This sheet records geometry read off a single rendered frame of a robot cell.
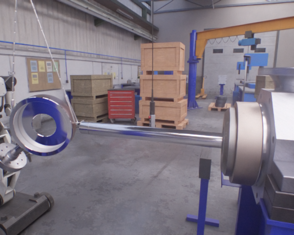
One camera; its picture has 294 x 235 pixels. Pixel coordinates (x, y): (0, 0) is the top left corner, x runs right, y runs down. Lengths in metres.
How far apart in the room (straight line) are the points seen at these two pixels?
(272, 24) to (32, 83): 6.91
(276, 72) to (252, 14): 13.71
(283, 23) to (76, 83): 5.87
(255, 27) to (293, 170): 6.80
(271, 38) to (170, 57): 10.06
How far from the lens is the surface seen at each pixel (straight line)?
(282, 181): 0.72
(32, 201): 2.38
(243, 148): 0.85
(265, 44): 14.44
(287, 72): 0.90
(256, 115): 0.90
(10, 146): 1.59
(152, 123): 1.85
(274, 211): 0.76
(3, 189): 2.28
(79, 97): 5.93
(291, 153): 0.82
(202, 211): 1.65
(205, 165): 1.39
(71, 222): 2.31
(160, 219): 2.23
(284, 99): 0.90
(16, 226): 2.22
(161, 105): 5.14
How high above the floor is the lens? 1.39
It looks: 12 degrees down
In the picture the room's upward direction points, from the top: straight up
